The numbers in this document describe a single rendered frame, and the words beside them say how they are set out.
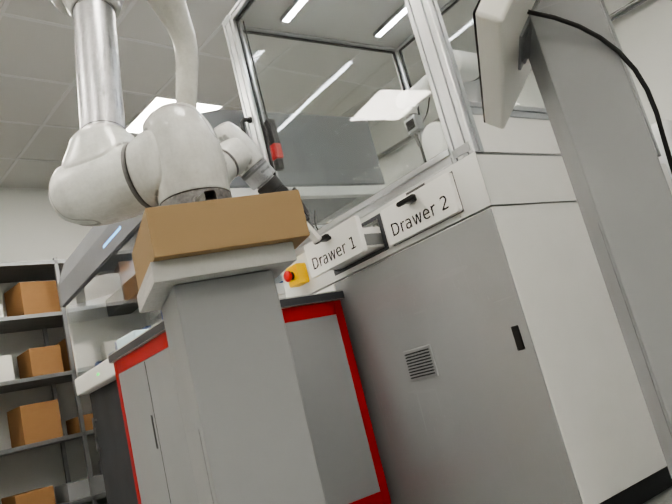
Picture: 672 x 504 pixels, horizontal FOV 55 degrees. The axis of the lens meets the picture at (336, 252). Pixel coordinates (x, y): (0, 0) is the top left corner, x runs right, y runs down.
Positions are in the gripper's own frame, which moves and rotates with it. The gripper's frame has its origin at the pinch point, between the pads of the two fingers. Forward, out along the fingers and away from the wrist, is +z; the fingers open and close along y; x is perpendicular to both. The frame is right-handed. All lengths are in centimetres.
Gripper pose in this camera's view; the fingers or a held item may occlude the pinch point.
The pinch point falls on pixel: (310, 232)
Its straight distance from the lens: 197.0
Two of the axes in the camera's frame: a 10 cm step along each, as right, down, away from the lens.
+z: 6.6, 7.3, 1.8
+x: -5.5, 3.1, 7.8
